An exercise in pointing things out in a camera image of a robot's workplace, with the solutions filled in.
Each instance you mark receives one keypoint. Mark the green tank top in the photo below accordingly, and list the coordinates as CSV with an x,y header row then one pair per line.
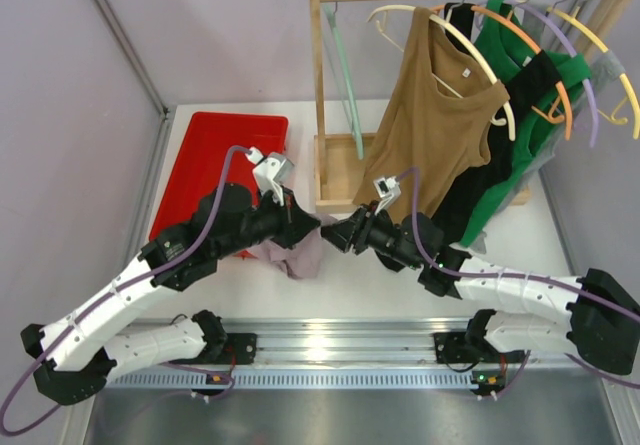
x,y
530,79

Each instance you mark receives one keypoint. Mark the brown tank top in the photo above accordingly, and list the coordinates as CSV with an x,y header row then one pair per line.
x,y
437,119

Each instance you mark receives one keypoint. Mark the pink tank top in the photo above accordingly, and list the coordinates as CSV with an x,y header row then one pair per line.
x,y
300,263

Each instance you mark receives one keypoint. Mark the aluminium mounting rail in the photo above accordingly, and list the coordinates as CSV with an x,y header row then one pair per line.
x,y
319,354

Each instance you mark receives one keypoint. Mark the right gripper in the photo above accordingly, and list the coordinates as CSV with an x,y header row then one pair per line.
x,y
356,230

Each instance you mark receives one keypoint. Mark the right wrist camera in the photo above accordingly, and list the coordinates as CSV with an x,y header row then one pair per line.
x,y
388,189

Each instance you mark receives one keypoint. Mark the black tank top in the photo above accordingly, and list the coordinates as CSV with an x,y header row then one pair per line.
x,y
512,62

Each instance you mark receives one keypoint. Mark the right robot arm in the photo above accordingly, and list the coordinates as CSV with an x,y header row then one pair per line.
x,y
591,317

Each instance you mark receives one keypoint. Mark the mint green hanger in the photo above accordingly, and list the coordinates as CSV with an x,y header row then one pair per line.
x,y
343,80

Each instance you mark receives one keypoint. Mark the yellow hanger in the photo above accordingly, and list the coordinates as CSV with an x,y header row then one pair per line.
x,y
604,16

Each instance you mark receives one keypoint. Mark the red plastic tray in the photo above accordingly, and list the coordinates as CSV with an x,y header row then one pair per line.
x,y
197,168

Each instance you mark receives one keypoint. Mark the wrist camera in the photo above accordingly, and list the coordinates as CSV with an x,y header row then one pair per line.
x,y
270,171
388,189

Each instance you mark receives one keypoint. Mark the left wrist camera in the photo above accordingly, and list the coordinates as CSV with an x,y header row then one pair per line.
x,y
270,171

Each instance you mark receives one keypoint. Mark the cream hanger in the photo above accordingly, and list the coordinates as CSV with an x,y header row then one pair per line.
x,y
380,16

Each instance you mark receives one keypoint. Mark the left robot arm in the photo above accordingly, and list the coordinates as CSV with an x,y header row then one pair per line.
x,y
91,347

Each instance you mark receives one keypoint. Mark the wooden clothes rack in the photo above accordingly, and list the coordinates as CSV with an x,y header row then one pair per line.
x,y
340,165

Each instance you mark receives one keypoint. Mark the orange hanger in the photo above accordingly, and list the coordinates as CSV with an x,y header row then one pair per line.
x,y
549,70

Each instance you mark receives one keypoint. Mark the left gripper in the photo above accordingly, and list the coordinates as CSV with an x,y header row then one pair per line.
x,y
288,220

